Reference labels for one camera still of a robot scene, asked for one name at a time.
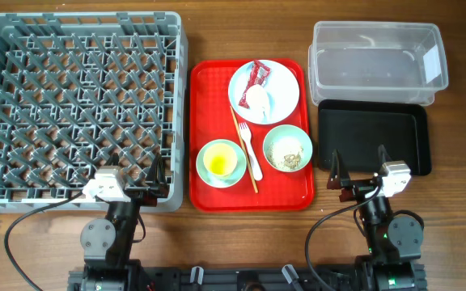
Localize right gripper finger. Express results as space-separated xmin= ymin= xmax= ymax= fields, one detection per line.
xmin=327 ymin=150 xmax=351 ymax=190
xmin=378 ymin=145 xmax=392 ymax=167

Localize rice and food scraps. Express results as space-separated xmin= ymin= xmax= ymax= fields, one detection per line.
xmin=268 ymin=137 xmax=303 ymax=171

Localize light green bowl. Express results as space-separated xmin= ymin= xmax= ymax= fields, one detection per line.
xmin=262 ymin=124 xmax=313 ymax=173

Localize small light blue bowl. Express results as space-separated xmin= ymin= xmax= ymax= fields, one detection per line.
xmin=196 ymin=139 xmax=247 ymax=188

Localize yellow cup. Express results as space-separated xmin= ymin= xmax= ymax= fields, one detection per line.
xmin=203 ymin=141 xmax=238 ymax=179

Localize white plastic fork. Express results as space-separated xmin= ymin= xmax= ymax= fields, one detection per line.
xmin=239 ymin=122 xmax=263 ymax=181

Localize wooden chopstick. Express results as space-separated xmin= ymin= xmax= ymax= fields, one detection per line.
xmin=230 ymin=106 xmax=259 ymax=194

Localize large light blue plate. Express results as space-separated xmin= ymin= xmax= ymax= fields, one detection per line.
xmin=228 ymin=60 xmax=300 ymax=125

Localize white tissue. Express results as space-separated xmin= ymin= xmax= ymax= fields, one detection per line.
xmin=246 ymin=84 xmax=270 ymax=118

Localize red snack wrapper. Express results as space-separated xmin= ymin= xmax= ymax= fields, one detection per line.
xmin=238 ymin=60 xmax=271 ymax=109

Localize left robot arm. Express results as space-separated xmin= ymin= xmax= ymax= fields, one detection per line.
xmin=67 ymin=154 xmax=169 ymax=291

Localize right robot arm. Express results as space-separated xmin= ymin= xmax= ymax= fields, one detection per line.
xmin=327 ymin=145 xmax=427 ymax=290

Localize grey plastic dishwasher rack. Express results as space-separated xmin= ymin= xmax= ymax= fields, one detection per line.
xmin=0 ymin=11 xmax=188 ymax=213

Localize clear plastic waste bin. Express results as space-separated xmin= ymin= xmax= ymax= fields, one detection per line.
xmin=308 ymin=21 xmax=449 ymax=106

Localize black rectangular tray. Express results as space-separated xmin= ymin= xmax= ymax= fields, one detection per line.
xmin=317 ymin=99 xmax=432 ymax=176

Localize red plastic serving tray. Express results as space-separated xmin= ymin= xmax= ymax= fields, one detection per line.
xmin=189 ymin=59 xmax=315 ymax=213

